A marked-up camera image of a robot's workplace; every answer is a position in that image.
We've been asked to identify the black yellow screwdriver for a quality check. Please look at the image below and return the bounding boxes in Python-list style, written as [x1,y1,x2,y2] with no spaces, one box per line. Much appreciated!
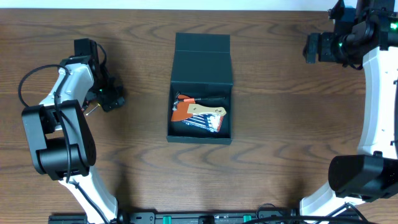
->
[84,104,101,116]

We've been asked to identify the black red claw hammer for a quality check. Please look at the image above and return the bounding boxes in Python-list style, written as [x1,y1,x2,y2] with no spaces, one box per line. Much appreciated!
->
[172,91,226,111]

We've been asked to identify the orange scraper wooden handle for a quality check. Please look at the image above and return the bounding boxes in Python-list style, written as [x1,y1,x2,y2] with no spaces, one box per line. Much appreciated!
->
[170,101,226,122]

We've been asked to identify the blue drill bit pack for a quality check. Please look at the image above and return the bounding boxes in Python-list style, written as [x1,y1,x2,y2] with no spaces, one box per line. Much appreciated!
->
[182,114,223,133]

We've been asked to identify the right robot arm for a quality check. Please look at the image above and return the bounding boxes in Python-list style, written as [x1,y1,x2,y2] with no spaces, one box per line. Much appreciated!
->
[299,0,397,223]

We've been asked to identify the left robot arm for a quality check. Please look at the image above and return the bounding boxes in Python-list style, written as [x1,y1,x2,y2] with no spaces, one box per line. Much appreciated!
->
[22,56,130,223]

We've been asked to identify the dark green open box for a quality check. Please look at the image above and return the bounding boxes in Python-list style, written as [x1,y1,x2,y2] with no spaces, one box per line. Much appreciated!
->
[166,33,233,145]

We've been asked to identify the left black cable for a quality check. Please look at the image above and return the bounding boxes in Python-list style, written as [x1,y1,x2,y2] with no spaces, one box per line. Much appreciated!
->
[17,43,109,224]

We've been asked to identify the black cable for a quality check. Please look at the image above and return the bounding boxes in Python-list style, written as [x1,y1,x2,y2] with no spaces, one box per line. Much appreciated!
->
[242,202,371,224]
[17,43,109,224]

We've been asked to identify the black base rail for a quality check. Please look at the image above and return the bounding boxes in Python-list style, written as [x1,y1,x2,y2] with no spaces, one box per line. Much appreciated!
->
[48,210,360,224]

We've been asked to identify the right black cable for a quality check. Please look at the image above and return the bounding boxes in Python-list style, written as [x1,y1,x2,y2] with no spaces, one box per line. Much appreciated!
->
[242,202,371,224]

